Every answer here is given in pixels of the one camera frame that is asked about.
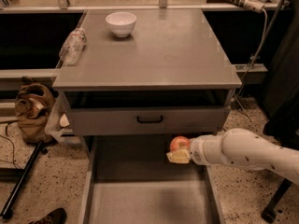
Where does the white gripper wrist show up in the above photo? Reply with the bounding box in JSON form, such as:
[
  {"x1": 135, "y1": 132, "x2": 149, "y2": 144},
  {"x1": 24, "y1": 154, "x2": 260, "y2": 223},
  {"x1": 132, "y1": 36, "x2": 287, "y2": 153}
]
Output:
[{"x1": 166, "y1": 134, "x2": 222, "y2": 165}]

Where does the red apple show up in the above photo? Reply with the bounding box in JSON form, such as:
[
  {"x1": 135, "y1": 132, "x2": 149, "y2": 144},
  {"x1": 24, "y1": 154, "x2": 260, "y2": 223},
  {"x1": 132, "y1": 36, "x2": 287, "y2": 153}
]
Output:
[{"x1": 169, "y1": 136, "x2": 190, "y2": 151}]

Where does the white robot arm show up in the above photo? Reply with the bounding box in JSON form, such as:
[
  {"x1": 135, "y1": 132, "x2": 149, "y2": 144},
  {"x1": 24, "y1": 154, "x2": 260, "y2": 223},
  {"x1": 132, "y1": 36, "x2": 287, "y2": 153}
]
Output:
[{"x1": 166, "y1": 128, "x2": 299, "y2": 185}]

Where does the grey top drawer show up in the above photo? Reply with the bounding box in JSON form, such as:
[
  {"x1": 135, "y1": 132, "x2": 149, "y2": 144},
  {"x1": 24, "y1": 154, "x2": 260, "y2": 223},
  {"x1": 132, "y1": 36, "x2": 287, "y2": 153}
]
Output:
[{"x1": 66, "y1": 105, "x2": 231, "y2": 135}]

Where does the grey open middle drawer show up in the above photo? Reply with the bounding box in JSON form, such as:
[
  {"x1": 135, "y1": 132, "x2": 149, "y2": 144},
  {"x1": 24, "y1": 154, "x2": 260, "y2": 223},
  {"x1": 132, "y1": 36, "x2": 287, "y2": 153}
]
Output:
[{"x1": 78, "y1": 135, "x2": 225, "y2": 224}]

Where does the grey drawer cabinet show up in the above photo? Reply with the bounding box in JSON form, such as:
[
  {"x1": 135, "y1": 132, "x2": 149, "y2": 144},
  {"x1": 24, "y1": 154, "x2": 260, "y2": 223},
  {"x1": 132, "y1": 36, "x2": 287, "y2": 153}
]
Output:
[{"x1": 53, "y1": 9, "x2": 241, "y2": 148}]

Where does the black office chair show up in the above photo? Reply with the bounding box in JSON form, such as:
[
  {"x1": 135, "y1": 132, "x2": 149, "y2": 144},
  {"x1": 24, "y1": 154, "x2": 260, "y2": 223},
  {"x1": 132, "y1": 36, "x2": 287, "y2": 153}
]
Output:
[{"x1": 261, "y1": 95, "x2": 299, "y2": 224}]

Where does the clear plastic storage bin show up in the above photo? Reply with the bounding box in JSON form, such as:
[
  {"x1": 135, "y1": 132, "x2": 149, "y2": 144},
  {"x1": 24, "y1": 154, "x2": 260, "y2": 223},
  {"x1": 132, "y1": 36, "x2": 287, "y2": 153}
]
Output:
[{"x1": 45, "y1": 96, "x2": 81, "y2": 147}]

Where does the dark shoe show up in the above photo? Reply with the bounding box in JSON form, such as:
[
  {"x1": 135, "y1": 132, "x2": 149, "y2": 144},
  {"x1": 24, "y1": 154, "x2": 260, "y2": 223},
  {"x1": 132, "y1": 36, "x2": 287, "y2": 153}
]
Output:
[{"x1": 29, "y1": 208, "x2": 67, "y2": 224}]

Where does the white ceramic bowl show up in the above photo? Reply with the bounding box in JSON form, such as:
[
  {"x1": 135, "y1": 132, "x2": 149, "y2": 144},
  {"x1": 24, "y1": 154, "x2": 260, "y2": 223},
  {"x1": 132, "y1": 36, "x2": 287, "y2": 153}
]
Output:
[{"x1": 106, "y1": 12, "x2": 137, "y2": 37}]

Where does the clear plastic water bottle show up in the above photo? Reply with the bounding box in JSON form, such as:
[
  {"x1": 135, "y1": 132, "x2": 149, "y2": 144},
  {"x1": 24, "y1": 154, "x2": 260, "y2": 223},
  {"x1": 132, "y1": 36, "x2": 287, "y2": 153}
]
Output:
[{"x1": 59, "y1": 28, "x2": 87, "y2": 65}]

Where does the brown backpack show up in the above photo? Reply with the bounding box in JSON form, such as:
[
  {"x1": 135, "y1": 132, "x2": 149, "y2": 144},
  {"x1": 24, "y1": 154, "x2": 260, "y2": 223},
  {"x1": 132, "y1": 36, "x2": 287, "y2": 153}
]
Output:
[{"x1": 15, "y1": 77, "x2": 55, "y2": 145}]

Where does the black metal pole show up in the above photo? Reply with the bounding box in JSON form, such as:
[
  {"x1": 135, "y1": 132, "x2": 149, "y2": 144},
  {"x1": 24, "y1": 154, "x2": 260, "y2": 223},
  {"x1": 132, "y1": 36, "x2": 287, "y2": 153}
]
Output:
[{"x1": 0, "y1": 141, "x2": 45, "y2": 219}]

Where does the black drawer handle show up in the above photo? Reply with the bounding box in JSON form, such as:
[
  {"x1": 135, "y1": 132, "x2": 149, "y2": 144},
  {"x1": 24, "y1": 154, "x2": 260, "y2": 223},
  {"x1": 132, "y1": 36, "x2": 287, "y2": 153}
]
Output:
[{"x1": 136, "y1": 116, "x2": 164, "y2": 124}]

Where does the grey cable on floor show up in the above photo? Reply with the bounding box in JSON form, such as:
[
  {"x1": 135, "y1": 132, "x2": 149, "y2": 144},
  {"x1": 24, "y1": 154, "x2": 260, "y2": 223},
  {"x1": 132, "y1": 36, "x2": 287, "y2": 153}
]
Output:
[{"x1": 230, "y1": 7, "x2": 269, "y2": 123}]

